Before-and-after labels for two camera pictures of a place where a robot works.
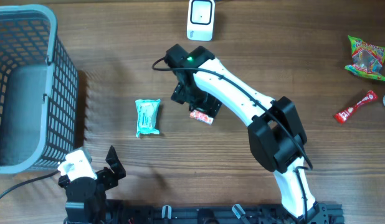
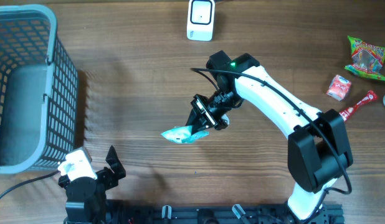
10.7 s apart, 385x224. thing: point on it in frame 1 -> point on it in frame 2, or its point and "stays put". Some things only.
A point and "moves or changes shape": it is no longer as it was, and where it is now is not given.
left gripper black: (112, 179) stays put
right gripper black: (208, 105) -> (204, 118)
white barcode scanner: (200, 23) stays put
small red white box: (202, 116) moves or changes shape
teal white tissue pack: (147, 112) -> (182, 134)
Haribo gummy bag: (367, 60) stays put
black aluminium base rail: (318, 213) stays put
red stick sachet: (341, 116) stays put
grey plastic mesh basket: (35, 85) stays put
